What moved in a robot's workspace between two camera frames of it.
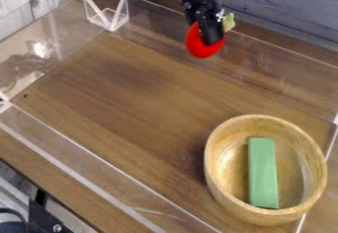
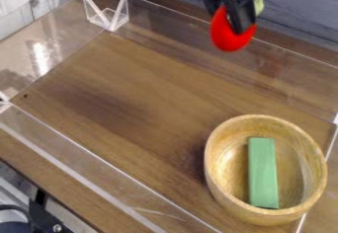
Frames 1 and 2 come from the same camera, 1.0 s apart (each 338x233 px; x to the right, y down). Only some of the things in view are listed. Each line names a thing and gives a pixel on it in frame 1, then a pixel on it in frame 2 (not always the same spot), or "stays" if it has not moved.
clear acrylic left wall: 43,44 stays
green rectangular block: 263,173 stays
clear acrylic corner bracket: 109,18 stays
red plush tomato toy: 195,43 to 224,37
